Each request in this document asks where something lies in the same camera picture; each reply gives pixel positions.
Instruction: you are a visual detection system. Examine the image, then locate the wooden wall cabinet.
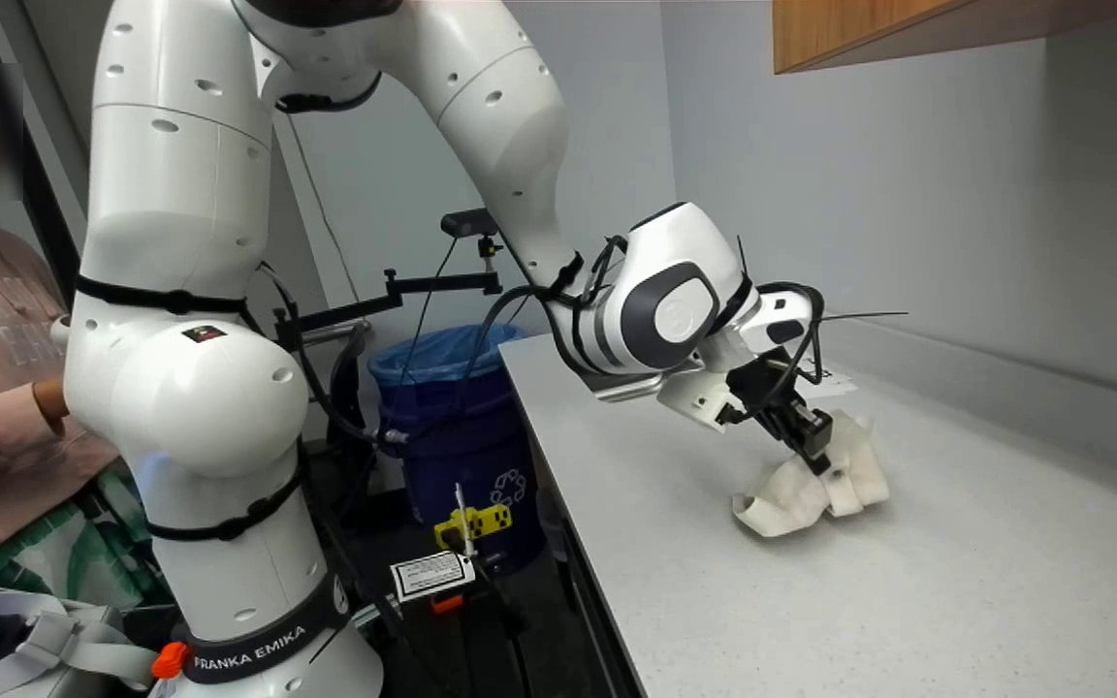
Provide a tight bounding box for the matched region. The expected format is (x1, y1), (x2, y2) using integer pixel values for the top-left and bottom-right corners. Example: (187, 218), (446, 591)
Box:
(772, 0), (1117, 76)

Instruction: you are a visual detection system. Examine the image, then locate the white towel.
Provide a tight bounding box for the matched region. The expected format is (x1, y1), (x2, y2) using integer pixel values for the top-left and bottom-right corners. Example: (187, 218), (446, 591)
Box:
(732, 413), (894, 541)

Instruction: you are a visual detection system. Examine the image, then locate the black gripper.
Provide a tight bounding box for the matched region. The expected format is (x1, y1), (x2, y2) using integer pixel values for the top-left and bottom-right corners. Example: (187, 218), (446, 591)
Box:
(724, 355), (833, 466)

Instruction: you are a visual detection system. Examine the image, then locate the white label tag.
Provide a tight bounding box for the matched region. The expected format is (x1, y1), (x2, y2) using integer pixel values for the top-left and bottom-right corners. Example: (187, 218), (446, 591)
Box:
(391, 552), (476, 605)

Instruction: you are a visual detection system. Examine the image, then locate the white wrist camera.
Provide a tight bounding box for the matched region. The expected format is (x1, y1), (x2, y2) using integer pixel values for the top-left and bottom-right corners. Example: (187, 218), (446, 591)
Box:
(661, 374), (750, 430)

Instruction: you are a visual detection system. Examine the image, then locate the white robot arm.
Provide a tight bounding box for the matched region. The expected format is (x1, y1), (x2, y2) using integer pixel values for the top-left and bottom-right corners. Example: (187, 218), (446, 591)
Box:
(65, 0), (833, 698)

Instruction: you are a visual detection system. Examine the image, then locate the white paper sheet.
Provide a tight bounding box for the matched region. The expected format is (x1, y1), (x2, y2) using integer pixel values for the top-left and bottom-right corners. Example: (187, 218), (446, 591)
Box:
(821, 374), (858, 396)

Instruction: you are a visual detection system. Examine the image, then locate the blue trash bin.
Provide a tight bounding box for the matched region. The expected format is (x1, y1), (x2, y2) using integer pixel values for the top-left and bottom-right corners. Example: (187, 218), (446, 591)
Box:
(369, 326), (543, 569)

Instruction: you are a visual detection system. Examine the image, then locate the yellow clamp tool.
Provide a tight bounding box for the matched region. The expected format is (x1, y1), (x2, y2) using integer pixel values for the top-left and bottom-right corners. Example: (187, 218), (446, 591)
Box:
(436, 496), (514, 559)

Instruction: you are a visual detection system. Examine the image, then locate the black camera on stand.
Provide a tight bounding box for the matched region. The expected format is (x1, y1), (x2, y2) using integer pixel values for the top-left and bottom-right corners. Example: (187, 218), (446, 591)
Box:
(276, 210), (501, 348)

